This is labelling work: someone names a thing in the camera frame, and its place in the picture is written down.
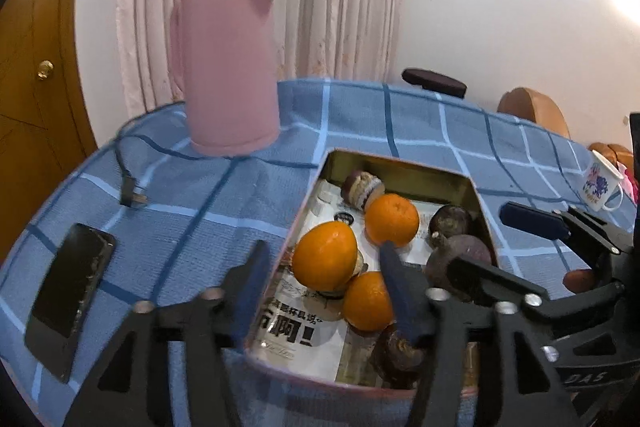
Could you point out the small brown longan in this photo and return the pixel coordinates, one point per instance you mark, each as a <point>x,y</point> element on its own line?
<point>359,263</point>

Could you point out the pink electric kettle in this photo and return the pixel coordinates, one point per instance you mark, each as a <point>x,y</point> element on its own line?
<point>225,72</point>

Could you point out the blue checked tablecloth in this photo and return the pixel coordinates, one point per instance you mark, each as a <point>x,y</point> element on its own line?
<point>175,217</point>

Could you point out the white printed mug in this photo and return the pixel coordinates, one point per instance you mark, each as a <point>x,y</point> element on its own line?
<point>600,182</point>

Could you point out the pink tin box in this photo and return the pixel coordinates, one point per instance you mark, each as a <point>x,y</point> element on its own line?
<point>425,179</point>

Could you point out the brown leather sofa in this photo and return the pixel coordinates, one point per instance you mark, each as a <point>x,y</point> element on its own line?
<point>612,153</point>

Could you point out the dark round passion fruit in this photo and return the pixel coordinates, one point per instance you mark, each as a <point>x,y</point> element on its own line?
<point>450,223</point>

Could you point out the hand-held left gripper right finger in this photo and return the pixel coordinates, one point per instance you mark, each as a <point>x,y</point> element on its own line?
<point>400,294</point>

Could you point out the pink cloth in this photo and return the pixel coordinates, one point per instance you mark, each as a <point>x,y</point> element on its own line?
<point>629,182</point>

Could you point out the brass door knob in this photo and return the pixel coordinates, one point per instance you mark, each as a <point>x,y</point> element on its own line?
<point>45,70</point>

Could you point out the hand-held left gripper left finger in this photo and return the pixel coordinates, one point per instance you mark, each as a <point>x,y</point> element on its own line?
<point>254,292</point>

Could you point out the large purple passion fruit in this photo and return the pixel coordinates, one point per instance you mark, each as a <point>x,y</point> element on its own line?
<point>460,259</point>

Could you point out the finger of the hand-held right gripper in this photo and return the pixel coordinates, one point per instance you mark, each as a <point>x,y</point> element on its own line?
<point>495,279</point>
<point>530,219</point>

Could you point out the dark round stool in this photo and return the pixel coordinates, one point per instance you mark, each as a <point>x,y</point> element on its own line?
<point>434,82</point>

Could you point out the orange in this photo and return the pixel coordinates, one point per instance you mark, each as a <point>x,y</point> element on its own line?
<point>391,219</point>
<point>325,259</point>
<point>367,302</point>

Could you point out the brown leather chair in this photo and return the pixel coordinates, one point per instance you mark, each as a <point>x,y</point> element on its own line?
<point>532,112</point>

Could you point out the black smartphone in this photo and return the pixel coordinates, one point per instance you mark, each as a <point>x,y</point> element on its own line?
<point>70,297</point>

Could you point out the wooden door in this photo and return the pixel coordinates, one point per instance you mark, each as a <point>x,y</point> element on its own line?
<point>35,132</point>

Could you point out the white printed paper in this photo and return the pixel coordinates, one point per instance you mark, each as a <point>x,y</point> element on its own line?
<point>300,332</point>

